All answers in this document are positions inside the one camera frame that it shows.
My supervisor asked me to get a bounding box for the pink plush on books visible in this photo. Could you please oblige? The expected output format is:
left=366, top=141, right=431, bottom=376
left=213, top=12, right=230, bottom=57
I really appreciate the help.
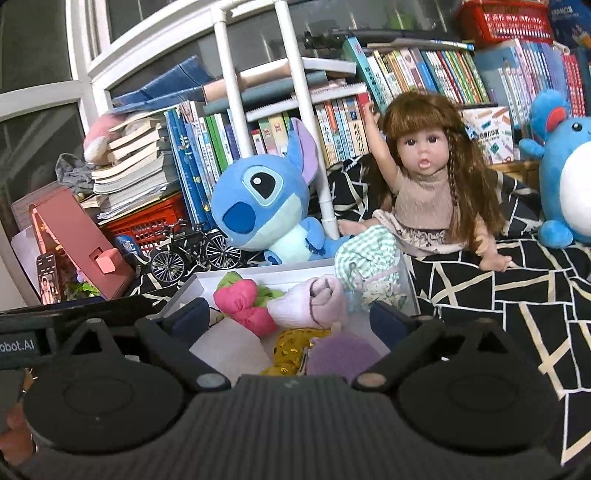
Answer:
left=83, top=113, right=125, bottom=166

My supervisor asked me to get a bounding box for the brown hair doll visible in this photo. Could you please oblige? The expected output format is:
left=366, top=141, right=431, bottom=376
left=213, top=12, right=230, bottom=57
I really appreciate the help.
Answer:
left=339, top=91, right=515, bottom=272

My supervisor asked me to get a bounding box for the stack of books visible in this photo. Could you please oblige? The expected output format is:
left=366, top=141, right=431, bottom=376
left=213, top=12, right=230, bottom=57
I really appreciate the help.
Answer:
left=84, top=111, right=179, bottom=225

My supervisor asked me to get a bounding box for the black model bicycle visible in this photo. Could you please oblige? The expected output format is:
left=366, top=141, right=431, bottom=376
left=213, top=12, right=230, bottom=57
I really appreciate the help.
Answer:
left=149, top=220, right=243, bottom=284

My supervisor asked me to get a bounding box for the green checkered cloth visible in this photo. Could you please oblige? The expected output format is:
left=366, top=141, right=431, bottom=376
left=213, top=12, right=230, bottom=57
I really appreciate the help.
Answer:
left=334, top=225, right=409, bottom=310

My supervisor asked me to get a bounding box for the black patterned cloth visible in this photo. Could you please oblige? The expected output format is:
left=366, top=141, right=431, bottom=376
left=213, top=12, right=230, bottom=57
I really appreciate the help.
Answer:
left=124, top=154, right=591, bottom=464

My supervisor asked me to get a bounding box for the white cardboard box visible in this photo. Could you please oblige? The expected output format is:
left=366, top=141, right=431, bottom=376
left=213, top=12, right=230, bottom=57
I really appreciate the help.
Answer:
left=147, top=255, right=422, bottom=386

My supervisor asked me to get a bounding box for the row of upright books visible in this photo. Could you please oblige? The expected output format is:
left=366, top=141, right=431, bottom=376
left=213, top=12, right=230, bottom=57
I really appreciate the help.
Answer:
left=165, top=39, right=589, bottom=228

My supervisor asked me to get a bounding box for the green pink scrunchie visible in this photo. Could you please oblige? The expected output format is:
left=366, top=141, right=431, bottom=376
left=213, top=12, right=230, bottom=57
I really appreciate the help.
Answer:
left=213, top=271, right=284, bottom=338

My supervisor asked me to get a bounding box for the gold sequin bow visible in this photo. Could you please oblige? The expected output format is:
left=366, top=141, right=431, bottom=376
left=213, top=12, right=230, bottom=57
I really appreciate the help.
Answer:
left=260, top=328, right=332, bottom=376

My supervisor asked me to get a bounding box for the white shelf frame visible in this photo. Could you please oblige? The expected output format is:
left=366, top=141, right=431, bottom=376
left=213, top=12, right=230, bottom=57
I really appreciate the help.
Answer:
left=211, top=0, right=359, bottom=241

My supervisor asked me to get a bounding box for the person's hand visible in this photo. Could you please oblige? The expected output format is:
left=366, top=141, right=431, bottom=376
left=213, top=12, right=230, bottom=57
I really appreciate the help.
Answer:
left=0, top=368, right=38, bottom=467

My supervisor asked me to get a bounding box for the pink wooden house model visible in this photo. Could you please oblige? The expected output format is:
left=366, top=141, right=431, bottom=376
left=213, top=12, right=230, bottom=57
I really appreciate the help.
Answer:
left=29, top=187, right=134, bottom=300

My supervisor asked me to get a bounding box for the red plastic basket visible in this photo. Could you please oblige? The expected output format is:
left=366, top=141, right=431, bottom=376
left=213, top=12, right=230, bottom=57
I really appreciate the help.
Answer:
left=100, top=192, right=188, bottom=255

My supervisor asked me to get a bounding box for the pink cloth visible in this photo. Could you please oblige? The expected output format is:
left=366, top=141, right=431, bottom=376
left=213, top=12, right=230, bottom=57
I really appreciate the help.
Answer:
left=266, top=275, right=349, bottom=329

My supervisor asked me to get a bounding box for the purple fluffy pompom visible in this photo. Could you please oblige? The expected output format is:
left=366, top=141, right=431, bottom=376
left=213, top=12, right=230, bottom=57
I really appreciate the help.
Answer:
left=304, top=331, right=382, bottom=384

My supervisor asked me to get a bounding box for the white foam block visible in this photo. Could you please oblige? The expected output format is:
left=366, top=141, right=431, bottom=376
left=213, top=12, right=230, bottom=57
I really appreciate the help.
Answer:
left=189, top=318, right=271, bottom=385

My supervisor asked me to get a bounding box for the blue Stitch plush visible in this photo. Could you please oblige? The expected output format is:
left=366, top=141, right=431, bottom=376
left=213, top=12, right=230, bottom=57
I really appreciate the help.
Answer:
left=211, top=118, right=349, bottom=265

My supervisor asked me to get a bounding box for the blue round plush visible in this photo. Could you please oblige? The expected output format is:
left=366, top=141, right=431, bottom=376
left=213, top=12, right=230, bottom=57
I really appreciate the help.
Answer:
left=519, top=89, right=590, bottom=248

